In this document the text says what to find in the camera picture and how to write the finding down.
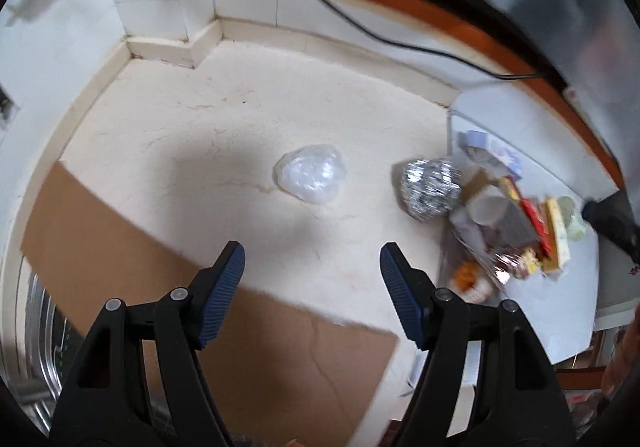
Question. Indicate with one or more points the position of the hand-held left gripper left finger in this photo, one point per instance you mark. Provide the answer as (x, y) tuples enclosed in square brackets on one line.
[(222, 297)]

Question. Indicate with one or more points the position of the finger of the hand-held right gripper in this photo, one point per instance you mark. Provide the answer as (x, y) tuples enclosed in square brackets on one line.
[(617, 224)]

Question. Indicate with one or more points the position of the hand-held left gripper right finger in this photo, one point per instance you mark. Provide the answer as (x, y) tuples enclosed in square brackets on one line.
[(400, 299)]

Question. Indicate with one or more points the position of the aluminium foil ball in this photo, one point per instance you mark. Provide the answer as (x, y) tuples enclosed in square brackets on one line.
[(429, 188)]

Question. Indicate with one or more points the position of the clear plastic bag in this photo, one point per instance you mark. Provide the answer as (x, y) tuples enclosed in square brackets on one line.
[(310, 173)]

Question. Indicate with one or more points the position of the pale green plastic bottle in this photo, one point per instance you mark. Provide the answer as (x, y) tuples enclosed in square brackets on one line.
[(574, 222)]

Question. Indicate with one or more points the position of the yellow snack packet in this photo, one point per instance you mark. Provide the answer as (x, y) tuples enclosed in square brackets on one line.
[(557, 237)]

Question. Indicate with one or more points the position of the orange snack packet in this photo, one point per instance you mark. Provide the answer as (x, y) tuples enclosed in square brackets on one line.
[(467, 277)]

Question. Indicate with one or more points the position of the red snack packet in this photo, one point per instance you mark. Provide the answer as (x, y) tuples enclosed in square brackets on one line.
[(530, 217)]

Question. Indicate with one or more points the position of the shiny foil wrapper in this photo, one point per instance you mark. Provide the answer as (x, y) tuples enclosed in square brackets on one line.
[(505, 263)]

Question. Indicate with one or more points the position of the white board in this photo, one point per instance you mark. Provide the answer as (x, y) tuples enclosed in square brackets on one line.
[(540, 307)]

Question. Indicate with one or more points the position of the white paper cup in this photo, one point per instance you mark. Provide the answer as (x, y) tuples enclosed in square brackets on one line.
[(487, 212)]

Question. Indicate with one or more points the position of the brown cardboard sheet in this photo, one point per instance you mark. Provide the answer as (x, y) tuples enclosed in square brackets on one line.
[(100, 237)]

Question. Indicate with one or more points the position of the white and blue carton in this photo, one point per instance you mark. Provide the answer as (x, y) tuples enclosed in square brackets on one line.
[(492, 147)]

